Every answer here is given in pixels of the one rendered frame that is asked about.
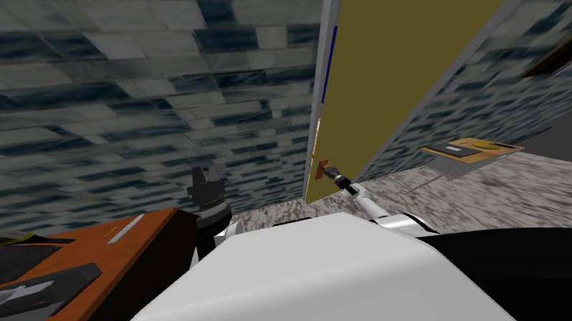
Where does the orange table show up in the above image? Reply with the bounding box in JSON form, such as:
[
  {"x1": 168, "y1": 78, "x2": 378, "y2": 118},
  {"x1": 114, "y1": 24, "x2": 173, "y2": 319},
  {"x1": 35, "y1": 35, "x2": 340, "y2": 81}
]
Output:
[{"x1": 0, "y1": 203, "x2": 215, "y2": 321}]

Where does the olive yellow door leaf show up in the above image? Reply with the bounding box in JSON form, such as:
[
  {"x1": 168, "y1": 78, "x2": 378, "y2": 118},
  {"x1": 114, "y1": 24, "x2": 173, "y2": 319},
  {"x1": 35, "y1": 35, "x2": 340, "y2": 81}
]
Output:
[{"x1": 271, "y1": 0, "x2": 572, "y2": 205}]

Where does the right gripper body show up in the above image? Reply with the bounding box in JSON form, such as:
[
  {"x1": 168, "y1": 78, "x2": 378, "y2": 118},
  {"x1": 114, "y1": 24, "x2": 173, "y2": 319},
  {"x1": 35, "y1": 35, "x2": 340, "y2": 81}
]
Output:
[{"x1": 328, "y1": 165, "x2": 351, "y2": 188}]

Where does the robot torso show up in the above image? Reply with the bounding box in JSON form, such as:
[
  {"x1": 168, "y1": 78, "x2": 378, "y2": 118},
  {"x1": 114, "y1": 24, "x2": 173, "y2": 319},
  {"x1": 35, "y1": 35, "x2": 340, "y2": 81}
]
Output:
[{"x1": 46, "y1": 183, "x2": 526, "y2": 321}]

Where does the tan flat board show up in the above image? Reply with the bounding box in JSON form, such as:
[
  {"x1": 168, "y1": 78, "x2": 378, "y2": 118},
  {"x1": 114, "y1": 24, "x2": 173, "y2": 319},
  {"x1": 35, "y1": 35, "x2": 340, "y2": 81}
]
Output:
[{"x1": 419, "y1": 128, "x2": 530, "y2": 185}]

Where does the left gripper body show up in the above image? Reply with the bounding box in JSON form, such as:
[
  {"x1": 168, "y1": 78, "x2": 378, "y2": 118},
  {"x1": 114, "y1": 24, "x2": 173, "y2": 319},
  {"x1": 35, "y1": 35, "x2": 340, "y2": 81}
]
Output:
[{"x1": 183, "y1": 161, "x2": 232, "y2": 215}]

